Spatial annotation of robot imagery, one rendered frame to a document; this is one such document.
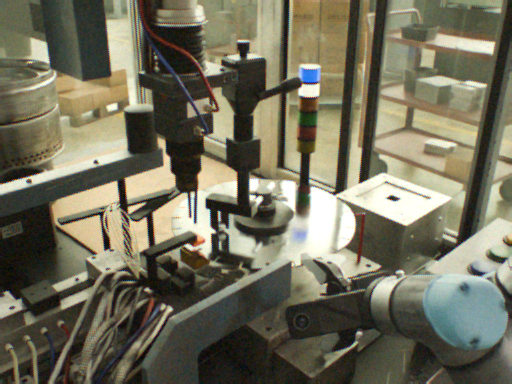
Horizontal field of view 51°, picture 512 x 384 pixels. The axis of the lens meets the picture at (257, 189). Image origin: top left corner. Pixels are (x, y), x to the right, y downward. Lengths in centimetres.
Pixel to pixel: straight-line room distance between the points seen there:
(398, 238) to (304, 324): 45
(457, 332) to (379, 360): 44
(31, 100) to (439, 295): 104
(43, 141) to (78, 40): 62
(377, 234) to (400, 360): 27
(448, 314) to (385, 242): 58
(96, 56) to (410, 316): 55
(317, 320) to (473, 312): 22
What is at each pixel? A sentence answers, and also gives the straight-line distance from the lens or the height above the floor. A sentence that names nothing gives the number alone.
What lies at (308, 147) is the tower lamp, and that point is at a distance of 122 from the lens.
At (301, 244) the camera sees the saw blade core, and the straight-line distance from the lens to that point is 91.
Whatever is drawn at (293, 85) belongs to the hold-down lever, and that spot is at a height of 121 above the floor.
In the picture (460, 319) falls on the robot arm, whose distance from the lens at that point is 58.
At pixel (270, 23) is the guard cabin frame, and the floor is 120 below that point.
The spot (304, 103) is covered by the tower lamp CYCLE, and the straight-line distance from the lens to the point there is 119.
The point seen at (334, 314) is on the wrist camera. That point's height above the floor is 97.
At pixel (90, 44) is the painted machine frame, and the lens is 83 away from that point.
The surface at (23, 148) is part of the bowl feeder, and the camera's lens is 139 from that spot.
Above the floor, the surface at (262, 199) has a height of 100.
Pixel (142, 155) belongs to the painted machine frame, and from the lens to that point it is 103.
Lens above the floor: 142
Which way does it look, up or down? 26 degrees down
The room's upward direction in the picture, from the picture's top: 1 degrees clockwise
